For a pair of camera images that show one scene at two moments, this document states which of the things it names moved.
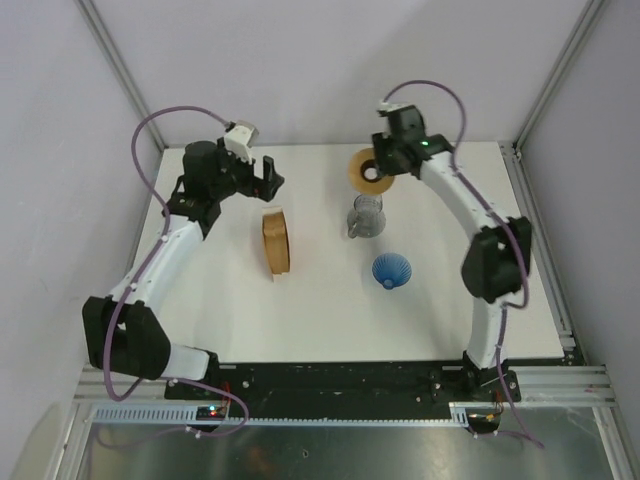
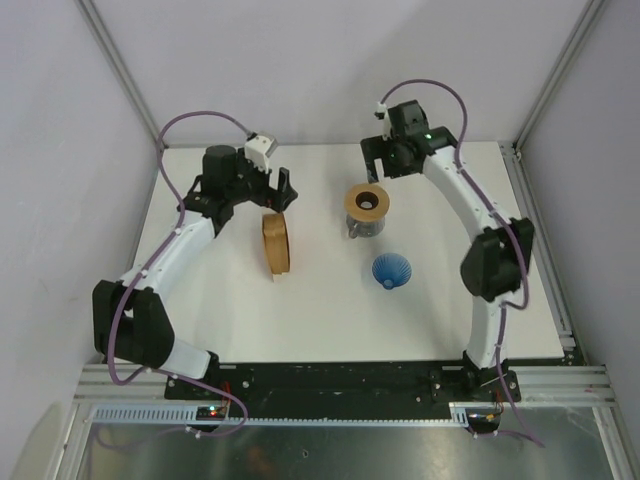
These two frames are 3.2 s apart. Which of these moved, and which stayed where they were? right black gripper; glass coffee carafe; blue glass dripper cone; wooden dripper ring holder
Moved: wooden dripper ring holder
Stayed: glass coffee carafe; right black gripper; blue glass dripper cone
